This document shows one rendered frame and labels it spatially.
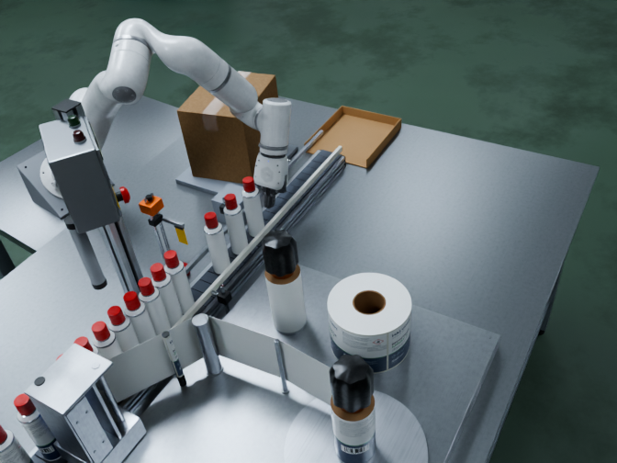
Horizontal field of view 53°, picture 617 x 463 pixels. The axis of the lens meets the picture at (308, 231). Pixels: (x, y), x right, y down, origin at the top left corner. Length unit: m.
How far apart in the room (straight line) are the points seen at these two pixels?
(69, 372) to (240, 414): 0.40
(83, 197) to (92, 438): 0.49
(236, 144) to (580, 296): 1.72
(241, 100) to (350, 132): 0.81
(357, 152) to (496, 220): 0.59
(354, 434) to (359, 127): 1.45
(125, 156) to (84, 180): 1.18
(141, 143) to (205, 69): 1.00
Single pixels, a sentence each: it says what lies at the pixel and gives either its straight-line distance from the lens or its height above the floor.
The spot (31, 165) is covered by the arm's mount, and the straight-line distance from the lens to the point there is 2.36.
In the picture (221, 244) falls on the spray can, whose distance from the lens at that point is 1.75.
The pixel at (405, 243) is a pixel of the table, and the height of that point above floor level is 0.83.
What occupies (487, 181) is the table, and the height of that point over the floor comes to 0.83.
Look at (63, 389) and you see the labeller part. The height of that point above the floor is 1.14.
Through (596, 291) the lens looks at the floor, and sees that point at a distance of 3.09.
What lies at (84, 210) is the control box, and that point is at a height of 1.34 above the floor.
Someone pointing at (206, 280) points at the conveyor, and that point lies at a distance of 1.82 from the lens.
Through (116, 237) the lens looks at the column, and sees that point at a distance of 1.64.
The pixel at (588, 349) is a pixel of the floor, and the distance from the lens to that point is 2.85.
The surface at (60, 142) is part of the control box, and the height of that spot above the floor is 1.48.
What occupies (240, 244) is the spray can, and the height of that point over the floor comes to 0.92.
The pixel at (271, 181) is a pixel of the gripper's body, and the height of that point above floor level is 1.03.
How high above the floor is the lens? 2.13
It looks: 41 degrees down
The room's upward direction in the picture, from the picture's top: 6 degrees counter-clockwise
